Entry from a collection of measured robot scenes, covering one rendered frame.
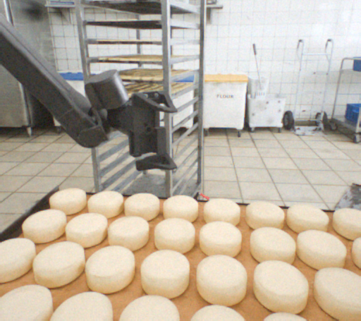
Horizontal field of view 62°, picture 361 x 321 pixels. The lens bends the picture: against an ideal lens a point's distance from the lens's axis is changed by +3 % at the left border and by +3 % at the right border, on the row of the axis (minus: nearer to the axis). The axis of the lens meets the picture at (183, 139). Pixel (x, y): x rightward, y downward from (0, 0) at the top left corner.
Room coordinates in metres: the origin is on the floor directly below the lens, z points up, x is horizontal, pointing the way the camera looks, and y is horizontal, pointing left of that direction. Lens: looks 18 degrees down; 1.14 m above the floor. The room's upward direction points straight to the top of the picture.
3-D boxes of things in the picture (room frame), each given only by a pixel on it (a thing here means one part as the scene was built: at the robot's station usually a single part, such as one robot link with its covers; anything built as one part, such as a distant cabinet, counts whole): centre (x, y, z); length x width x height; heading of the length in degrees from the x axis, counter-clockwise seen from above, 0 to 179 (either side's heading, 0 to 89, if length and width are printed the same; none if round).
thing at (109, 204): (0.39, 0.11, 0.91); 0.05 x 0.05 x 0.02
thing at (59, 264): (0.27, 0.13, 0.91); 0.05 x 0.05 x 0.02
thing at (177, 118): (3.90, 0.12, 0.38); 0.64 x 0.54 x 0.77; 175
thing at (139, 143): (0.55, 0.09, 0.99); 0.07 x 0.07 x 0.10; 37
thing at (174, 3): (1.73, 0.00, 1.32); 0.64 x 0.03 x 0.03; 161
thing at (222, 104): (3.85, -0.53, 0.38); 0.64 x 0.54 x 0.77; 173
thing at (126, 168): (1.86, 0.38, 0.33); 0.64 x 0.03 x 0.03; 161
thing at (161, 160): (0.49, 0.04, 0.95); 0.09 x 0.07 x 0.07; 37
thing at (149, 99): (0.49, 0.04, 1.02); 0.09 x 0.07 x 0.07; 37
